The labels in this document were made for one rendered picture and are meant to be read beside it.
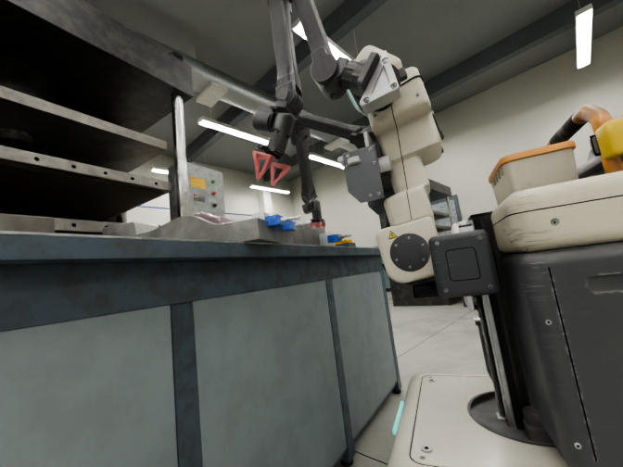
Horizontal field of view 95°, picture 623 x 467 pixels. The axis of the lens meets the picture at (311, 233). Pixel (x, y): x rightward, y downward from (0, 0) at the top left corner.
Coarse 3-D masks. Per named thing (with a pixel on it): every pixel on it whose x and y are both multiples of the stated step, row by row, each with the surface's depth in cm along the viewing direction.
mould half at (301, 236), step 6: (300, 228) 107; (306, 228) 110; (318, 228) 118; (294, 234) 103; (300, 234) 106; (306, 234) 110; (312, 234) 114; (318, 234) 117; (294, 240) 102; (300, 240) 106; (306, 240) 109; (312, 240) 113; (318, 240) 116
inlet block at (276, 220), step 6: (252, 216) 78; (258, 216) 78; (264, 216) 78; (270, 216) 77; (276, 216) 76; (282, 216) 79; (294, 216) 77; (270, 222) 77; (276, 222) 76; (282, 222) 78
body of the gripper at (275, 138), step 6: (276, 132) 83; (282, 132) 83; (270, 138) 84; (276, 138) 83; (282, 138) 83; (288, 138) 85; (258, 144) 83; (270, 144) 84; (276, 144) 83; (282, 144) 84; (270, 150) 81; (276, 150) 82; (282, 150) 84; (288, 156) 87
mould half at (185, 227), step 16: (128, 224) 82; (144, 224) 85; (176, 224) 77; (192, 224) 76; (208, 224) 75; (224, 224) 73; (240, 224) 72; (256, 224) 71; (224, 240) 73; (240, 240) 72; (256, 240) 72; (272, 240) 78; (288, 240) 91
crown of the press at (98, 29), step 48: (0, 0) 103; (48, 0) 114; (0, 48) 121; (48, 48) 124; (96, 48) 127; (144, 48) 145; (48, 96) 152; (96, 96) 157; (144, 96) 161; (192, 96) 166; (0, 144) 128
